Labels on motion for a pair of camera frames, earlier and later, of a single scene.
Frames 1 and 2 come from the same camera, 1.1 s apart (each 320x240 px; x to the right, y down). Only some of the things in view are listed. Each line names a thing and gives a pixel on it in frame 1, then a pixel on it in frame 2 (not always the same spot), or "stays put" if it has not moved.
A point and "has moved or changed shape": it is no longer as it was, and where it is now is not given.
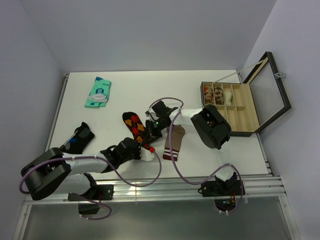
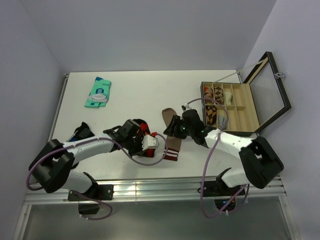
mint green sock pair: (99, 94) stays put
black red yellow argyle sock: (137, 128) has moved or changed shape
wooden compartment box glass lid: (251, 105) stays put
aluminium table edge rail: (161, 189) stays put
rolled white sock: (228, 98) stays put
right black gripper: (152, 134) to (176, 121)
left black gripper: (137, 147) to (131, 153)
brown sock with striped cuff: (177, 132) stays put
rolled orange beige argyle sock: (208, 94) stays put
